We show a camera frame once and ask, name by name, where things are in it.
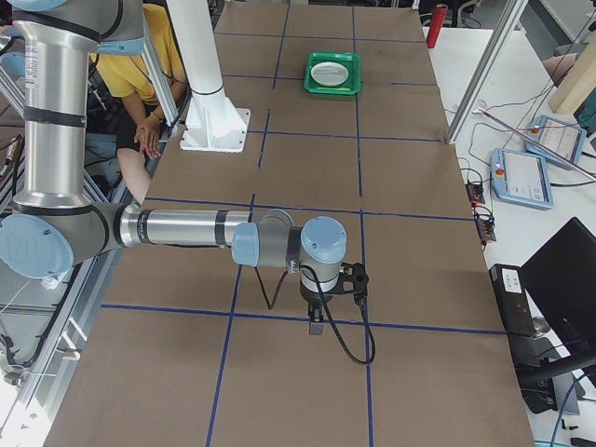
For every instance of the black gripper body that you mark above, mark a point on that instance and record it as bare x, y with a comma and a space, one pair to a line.
313, 299

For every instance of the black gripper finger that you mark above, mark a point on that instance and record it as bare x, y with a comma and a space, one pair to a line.
319, 321
313, 320

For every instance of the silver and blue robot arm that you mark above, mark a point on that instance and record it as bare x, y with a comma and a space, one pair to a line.
54, 226

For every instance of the brown paper table cover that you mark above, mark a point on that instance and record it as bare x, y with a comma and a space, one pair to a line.
189, 349

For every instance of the lower orange circuit board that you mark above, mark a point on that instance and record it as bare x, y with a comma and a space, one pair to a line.
486, 230

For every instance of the orange circuit board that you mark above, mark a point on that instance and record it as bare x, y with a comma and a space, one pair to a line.
475, 193
486, 230

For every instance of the upper orange circuit board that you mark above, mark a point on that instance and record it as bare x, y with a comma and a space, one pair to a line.
475, 193

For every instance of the black box computer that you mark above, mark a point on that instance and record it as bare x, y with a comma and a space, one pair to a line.
511, 299

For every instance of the white round plate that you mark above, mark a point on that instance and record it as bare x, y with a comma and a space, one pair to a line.
329, 74

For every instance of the green plastic tray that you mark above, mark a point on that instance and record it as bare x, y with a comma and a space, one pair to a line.
350, 60

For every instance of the near blue teach pendant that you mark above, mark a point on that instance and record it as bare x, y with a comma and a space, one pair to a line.
521, 178

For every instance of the blue teach pendant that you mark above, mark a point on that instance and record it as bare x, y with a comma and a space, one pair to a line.
521, 178
566, 140

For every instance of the black monitor on stand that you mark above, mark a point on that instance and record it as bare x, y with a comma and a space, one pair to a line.
560, 278

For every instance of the far blue teach pendant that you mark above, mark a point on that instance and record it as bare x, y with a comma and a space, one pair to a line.
566, 140

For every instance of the person in yellow shirt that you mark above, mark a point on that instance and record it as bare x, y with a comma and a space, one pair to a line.
143, 120

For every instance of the red cylinder bottle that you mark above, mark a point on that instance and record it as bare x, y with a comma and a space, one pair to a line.
438, 15

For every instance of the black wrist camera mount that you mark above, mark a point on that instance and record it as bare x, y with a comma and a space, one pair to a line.
353, 279

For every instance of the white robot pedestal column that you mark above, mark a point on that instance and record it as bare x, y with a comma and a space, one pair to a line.
213, 123

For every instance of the aluminium frame post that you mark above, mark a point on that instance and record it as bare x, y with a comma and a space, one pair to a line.
497, 41

